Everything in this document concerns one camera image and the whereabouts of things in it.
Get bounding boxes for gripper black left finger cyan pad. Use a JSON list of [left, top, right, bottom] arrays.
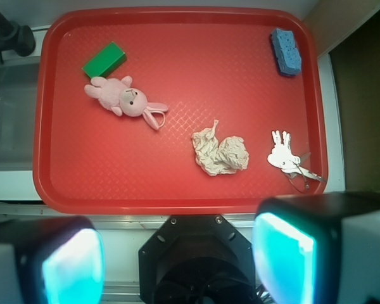
[[0, 216, 105, 303]]

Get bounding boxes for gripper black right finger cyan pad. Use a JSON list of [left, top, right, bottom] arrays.
[[251, 192, 380, 303]]

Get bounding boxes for crumpled beige cloth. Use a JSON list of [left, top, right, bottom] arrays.
[[191, 120, 250, 177]]

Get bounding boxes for red plastic tray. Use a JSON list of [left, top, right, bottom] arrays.
[[33, 7, 328, 215]]

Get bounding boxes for pink plush bunny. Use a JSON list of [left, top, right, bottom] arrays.
[[84, 75, 168, 130]]

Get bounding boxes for steel sink basin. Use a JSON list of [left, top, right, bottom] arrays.
[[0, 63, 39, 171]]

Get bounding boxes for blue sponge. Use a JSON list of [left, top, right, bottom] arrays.
[[270, 28, 302, 77]]

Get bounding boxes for green rectangular block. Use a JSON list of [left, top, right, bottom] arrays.
[[82, 42, 127, 78]]

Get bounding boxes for black faucet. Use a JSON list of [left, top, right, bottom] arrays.
[[0, 12, 36, 65]]

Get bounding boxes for silver keys on ring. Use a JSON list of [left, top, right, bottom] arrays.
[[267, 130, 327, 194]]

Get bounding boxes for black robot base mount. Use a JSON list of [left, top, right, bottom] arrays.
[[138, 215, 259, 303]]

